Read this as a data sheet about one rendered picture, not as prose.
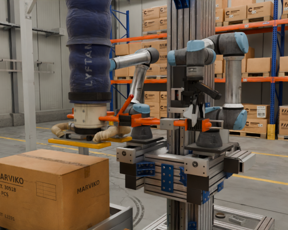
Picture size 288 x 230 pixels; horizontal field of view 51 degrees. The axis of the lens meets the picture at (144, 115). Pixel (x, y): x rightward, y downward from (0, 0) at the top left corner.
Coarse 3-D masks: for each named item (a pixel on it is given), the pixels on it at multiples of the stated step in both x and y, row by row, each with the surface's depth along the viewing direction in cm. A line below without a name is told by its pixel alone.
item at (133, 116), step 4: (120, 116) 145; (124, 116) 144; (128, 116) 143; (132, 116) 143; (136, 116) 146; (140, 116) 149; (120, 120) 147; (124, 120) 145; (128, 120) 144; (132, 120) 143; (120, 124) 146; (124, 124) 145; (128, 124) 143; (132, 124) 143; (136, 124) 146; (140, 124) 149
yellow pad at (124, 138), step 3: (84, 138) 171; (108, 138) 162; (111, 138) 161; (114, 138) 160; (117, 138) 160; (120, 138) 160; (123, 138) 160; (126, 138) 161; (129, 138) 164; (114, 141) 160; (117, 141) 159; (120, 141) 158; (123, 141) 159
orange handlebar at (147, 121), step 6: (72, 114) 169; (108, 114) 180; (114, 114) 185; (102, 120) 154; (108, 120) 152; (114, 120) 150; (138, 120) 143; (144, 120) 141; (150, 120) 139; (156, 120) 138; (180, 120) 137; (210, 126) 128
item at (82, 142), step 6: (54, 138) 158; (60, 138) 157; (66, 138) 157; (72, 138) 157; (90, 138) 149; (66, 144) 152; (72, 144) 150; (78, 144) 148; (84, 144) 146; (90, 144) 144; (96, 144) 143; (102, 144) 144; (108, 144) 148
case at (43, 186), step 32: (0, 160) 184; (32, 160) 183; (64, 160) 183; (96, 160) 182; (0, 192) 180; (32, 192) 166; (64, 192) 156; (96, 192) 178; (0, 224) 183; (32, 224) 168; (64, 224) 157
